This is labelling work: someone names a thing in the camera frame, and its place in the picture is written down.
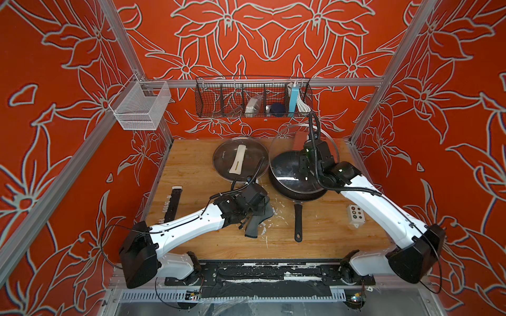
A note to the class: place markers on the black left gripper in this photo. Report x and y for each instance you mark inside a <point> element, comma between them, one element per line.
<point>262,207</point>

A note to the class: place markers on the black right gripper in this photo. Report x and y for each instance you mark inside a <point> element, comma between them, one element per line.
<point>302,159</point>

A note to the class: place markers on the glass lid with black knob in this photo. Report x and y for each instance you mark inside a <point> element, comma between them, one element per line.
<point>283,141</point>

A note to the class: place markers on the glass lid with cream handle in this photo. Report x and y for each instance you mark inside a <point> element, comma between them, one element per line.
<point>238,158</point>

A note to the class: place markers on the grey cleaning cloth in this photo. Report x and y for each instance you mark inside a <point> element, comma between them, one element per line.
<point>251,230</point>

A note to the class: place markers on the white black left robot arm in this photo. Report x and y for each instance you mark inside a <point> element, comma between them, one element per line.
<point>147,253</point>

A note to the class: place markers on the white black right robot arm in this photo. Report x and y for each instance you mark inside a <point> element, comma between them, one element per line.
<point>416,246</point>

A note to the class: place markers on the black lidded frying pan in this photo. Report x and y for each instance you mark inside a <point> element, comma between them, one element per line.
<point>285,177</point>

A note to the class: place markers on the dark blue round object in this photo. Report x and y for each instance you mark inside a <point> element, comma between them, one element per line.
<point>277,110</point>

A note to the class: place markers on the white button control box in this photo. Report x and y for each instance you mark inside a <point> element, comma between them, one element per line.
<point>356,216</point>

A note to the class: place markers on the light blue box in basket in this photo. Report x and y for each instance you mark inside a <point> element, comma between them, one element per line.
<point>294,95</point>

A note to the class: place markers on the silver packet in basket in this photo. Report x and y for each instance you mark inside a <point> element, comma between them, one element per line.
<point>254,106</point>

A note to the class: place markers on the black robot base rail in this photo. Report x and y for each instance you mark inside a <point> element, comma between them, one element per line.
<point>271,278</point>

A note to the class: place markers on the black wire wall basket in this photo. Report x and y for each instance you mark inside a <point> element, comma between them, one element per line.
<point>226,96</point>

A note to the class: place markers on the white wire mesh basket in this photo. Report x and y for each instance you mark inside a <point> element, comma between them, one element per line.
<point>140,106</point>

